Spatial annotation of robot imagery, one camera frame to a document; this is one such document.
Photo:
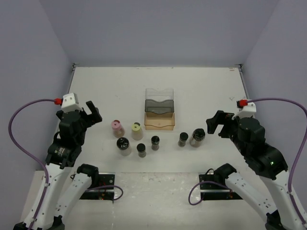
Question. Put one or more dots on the grey middle tier tray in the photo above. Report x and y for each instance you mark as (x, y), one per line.
(159, 107)

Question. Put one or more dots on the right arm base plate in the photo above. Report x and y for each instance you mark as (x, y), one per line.
(212, 192)

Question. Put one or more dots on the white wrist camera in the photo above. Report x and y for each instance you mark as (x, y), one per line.
(245, 109)
(70, 103)

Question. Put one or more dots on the clear top tier tray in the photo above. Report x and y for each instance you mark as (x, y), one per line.
(159, 95)

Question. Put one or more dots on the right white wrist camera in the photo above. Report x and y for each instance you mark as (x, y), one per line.
(245, 109)

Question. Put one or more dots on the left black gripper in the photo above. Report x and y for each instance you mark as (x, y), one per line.
(93, 118)

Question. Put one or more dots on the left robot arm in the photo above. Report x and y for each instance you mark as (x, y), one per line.
(51, 208)

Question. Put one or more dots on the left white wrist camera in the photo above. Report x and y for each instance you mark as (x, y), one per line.
(70, 103)

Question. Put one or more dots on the pink lid spice jar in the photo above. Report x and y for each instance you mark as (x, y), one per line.
(118, 130)

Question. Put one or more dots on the large black lid jar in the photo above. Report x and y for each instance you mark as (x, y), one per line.
(123, 146)

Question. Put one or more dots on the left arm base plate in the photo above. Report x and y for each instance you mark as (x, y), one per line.
(104, 179)

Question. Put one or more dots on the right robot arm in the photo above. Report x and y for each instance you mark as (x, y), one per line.
(267, 162)

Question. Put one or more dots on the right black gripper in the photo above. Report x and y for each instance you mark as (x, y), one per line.
(221, 117)

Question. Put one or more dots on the small black pepper bottle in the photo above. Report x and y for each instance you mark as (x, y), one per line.
(155, 140)

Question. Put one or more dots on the orange bottom tier tray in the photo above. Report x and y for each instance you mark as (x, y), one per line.
(153, 121)

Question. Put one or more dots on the small dark spice bottle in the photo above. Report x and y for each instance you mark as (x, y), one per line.
(183, 137)

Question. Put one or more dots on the small black spice bottle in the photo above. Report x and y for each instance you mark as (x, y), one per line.
(141, 148)

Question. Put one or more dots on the large brown spice jar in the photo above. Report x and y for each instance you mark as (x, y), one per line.
(197, 137)

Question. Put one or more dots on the yellow lid spice jar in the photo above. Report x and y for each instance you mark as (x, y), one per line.
(136, 131)

